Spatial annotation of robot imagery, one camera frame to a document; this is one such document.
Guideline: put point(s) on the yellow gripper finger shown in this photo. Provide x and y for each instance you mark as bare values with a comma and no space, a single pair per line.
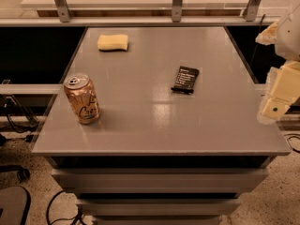
282,89
269,35

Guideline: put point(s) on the black rxbar chocolate wrapper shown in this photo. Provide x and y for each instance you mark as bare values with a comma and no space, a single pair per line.
185,80

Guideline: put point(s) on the yellow sponge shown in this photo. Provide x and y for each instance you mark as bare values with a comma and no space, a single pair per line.
112,42

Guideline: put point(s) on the grey drawer cabinet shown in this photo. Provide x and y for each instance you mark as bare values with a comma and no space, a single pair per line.
158,196

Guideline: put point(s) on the orange La Croix can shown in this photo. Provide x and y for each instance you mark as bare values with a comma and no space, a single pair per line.
81,94

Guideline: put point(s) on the dark office chair base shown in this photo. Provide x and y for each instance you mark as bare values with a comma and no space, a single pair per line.
14,201

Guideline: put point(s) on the metal railing bracket right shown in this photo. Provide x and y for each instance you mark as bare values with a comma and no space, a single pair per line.
250,13

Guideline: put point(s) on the metal railing bracket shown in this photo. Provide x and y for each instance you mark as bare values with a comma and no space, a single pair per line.
250,13
177,10
63,11

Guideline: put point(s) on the metal railing bracket middle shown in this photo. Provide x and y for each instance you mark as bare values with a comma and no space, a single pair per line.
177,10

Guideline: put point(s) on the metal railing bracket left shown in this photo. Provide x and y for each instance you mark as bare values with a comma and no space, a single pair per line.
63,11

